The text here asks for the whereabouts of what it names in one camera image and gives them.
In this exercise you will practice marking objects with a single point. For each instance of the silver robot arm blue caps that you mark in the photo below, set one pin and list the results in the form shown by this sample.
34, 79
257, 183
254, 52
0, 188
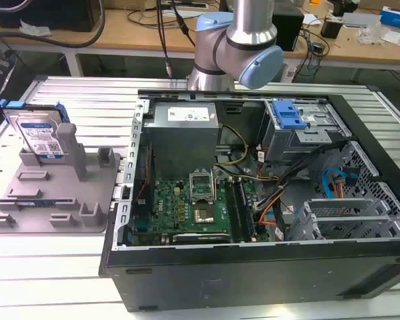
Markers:
250, 36

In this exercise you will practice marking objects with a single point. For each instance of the hard disk in blue carrier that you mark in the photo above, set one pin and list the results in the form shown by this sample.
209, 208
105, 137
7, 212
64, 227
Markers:
36, 133

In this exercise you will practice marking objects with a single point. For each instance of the grey metal disk bay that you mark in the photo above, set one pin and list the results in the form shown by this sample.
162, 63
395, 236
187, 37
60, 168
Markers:
346, 218

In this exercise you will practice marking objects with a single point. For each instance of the grey parts rack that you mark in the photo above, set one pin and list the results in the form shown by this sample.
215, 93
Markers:
53, 186

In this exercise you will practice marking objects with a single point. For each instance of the RAM stick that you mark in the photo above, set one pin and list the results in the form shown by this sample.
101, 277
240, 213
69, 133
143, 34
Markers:
36, 202

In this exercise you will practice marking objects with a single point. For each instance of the wooden desk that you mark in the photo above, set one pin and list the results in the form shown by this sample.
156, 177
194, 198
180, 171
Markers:
133, 33

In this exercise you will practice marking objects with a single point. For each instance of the grey power supply unit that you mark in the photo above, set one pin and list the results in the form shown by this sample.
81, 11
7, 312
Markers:
181, 146

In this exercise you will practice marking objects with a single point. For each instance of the green motherboard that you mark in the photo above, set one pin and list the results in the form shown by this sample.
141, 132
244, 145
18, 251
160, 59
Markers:
176, 206

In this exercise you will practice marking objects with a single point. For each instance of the CPU socket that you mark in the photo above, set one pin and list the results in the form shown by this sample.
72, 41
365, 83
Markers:
204, 215

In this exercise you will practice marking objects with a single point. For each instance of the graphics card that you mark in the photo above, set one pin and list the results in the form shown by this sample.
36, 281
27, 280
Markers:
201, 238

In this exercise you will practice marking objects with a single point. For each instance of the black RAM slot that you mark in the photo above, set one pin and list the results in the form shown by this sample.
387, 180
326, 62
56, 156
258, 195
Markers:
246, 210
234, 210

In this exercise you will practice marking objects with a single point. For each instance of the blue drive latch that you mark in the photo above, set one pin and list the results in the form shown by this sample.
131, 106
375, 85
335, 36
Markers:
288, 115

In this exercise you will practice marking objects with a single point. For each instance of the black box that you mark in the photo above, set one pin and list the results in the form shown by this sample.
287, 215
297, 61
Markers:
288, 28

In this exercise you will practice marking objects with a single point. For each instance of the metal drive cage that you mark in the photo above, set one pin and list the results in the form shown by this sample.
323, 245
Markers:
296, 143

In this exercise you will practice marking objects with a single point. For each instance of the black open PC case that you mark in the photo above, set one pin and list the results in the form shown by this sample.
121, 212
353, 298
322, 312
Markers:
240, 280

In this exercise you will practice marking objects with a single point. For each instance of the blue and white carton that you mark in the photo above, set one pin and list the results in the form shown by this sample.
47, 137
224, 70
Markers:
396, 18

